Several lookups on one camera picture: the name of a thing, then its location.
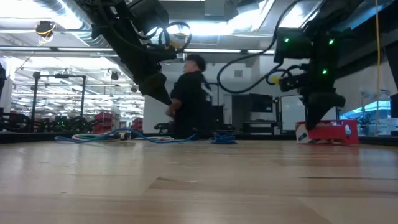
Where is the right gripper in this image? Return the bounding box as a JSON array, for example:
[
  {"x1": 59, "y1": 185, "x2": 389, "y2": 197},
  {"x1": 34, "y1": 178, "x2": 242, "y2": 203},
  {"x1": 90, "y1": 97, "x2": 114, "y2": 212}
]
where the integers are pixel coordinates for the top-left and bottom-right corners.
[{"x1": 278, "y1": 30, "x2": 346, "y2": 131}]

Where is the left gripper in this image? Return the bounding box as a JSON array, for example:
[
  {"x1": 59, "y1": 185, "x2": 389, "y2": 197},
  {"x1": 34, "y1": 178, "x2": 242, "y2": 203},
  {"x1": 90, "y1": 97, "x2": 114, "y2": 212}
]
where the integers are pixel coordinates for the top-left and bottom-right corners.
[{"x1": 119, "y1": 40, "x2": 174, "y2": 106}]

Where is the black spool white label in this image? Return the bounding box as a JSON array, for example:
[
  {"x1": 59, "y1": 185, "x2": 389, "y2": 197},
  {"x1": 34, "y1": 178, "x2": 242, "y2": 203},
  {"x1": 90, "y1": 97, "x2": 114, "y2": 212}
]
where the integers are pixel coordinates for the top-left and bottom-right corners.
[{"x1": 210, "y1": 132, "x2": 238, "y2": 146}]

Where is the whiteboard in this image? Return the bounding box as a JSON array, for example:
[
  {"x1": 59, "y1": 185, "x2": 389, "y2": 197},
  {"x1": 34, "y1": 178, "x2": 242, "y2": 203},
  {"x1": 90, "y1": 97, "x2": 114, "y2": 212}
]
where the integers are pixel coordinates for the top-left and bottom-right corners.
[{"x1": 280, "y1": 93, "x2": 337, "y2": 132}]

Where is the person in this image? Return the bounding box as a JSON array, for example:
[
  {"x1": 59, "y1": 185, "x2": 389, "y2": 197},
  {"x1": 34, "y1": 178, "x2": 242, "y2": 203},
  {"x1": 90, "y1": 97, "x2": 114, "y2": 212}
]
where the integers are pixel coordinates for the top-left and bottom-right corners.
[{"x1": 165, "y1": 53, "x2": 215, "y2": 140}]

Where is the red storage shelf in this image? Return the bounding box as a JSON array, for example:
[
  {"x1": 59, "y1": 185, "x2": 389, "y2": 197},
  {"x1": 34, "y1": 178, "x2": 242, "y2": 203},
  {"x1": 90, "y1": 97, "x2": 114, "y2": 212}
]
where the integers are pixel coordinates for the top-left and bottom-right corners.
[
  {"x1": 132, "y1": 117, "x2": 144, "y2": 133},
  {"x1": 92, "y1": 111, "x2": 116, "y2": 134}
]

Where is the white printed tape roll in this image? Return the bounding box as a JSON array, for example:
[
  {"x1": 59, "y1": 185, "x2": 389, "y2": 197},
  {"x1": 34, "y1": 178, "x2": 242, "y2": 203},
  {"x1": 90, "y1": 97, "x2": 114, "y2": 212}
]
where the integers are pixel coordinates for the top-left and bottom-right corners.
[{"x1": 295, "y1": 123, "x2": 310, "y2": 144}]

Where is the red tape dispenser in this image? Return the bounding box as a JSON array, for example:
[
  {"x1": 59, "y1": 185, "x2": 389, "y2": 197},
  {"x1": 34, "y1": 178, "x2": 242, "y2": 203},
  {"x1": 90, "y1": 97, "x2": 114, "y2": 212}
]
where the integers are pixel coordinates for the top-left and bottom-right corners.
[{"x1": 295, "y1": 119, "x2": 360, "y2": 146}]

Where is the black box cabinet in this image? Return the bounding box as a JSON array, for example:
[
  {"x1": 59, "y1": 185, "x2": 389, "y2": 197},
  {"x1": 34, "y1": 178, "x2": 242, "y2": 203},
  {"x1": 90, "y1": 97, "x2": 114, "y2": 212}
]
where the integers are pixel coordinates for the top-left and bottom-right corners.
[{"x1": 248, "y1": 93, "x2": 274, "y2": 113}]

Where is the black low bench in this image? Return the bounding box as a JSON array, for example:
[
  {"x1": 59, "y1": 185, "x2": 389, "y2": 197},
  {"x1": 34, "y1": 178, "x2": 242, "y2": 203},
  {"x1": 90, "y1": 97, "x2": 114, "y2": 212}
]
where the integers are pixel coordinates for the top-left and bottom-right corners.
[{"x1": 241, "y1": 119, "x2": 282, "y2": 135}]

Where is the long ceiling light bar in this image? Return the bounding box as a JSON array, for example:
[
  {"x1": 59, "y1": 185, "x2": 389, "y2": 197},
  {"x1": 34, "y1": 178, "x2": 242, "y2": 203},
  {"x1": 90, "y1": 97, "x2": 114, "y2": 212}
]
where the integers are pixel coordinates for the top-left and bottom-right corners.
[{"x1": 0, "y1": 45, "x2": 276, "y2": 57}]

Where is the silver air duct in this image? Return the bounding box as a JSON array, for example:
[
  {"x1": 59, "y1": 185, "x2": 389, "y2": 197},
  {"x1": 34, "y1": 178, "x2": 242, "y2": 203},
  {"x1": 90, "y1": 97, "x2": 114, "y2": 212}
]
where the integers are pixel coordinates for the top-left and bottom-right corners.
[{"x1": 32, "y1": 0, "x2": 147, "y2": 82}]

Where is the white thin wire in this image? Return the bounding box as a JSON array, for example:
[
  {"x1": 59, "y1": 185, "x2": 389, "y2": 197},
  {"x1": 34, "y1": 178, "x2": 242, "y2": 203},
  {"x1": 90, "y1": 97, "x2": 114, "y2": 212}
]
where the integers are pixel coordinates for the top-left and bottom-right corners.
[{"x1": 71, "y1": 131, "x2": 174, "y2": 141}]

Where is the black ceiling cable reel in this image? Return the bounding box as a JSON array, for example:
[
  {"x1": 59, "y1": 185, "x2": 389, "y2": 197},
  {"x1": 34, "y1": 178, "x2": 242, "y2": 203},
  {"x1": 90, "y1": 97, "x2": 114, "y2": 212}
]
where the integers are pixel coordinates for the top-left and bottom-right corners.
[{"x1": 34, "y1": 20, "x2": 57, "y2": 40}]

